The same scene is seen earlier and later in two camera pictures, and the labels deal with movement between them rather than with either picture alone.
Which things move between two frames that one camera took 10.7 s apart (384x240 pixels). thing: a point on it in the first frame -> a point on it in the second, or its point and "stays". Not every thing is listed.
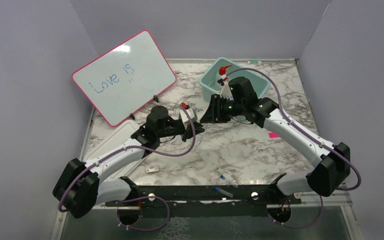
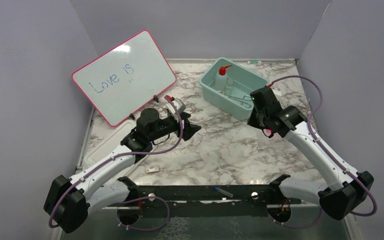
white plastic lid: x=120 y=135 stays
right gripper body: x=223 y=109 -> x=257 y=119
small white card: x=156 y=168 stays
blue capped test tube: x=228 y=194 stays
